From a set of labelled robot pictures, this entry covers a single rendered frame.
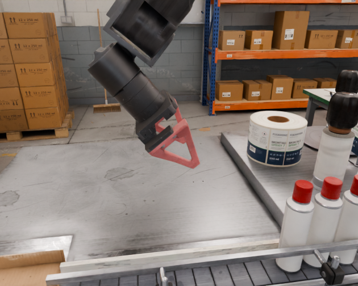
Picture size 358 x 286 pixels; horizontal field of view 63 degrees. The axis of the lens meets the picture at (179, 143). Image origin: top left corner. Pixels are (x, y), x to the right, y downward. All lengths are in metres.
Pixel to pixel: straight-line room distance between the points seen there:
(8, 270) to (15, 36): 2.99
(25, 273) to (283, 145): 0.84
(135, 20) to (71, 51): 4.58
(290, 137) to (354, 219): 0.44
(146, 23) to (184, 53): 4.51
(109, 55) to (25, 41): 3.18
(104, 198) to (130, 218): 0.14
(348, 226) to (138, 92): 0.51
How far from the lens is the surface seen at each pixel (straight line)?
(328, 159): 0.96
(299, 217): 0.61
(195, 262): 0.58
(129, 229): 0.85
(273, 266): 0.71
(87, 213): 0.94
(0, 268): 0.85
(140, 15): 0.40
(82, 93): 5.07
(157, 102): 0.42
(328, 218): 0.65
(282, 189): 0.97
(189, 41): 4.90
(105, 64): 0.41
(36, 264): 0.82
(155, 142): 0.39
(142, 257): 0.65
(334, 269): 0.62
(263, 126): 1.05
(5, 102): 3.77
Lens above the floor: 1.38
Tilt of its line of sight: 24 degrees down
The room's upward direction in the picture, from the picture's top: straight up
